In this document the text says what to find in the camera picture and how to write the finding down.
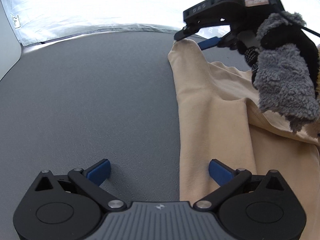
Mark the printed grey sheet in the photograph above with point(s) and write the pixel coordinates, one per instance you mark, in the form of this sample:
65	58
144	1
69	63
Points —
100	5

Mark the person's right hand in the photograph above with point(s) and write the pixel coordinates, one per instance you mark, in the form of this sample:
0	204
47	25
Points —
252	57

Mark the beige garment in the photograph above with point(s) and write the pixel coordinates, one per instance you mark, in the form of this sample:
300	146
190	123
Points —
195	105

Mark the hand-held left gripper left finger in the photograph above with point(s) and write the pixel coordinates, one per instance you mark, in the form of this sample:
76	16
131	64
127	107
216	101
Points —
98	173

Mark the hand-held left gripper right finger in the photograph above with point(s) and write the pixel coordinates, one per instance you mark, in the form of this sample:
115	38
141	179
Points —
220	173

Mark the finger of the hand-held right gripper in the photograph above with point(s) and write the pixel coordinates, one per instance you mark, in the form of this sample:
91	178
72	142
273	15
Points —
185	32
210	43

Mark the person's right forearm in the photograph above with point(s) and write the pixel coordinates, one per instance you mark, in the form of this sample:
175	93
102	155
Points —
282	80

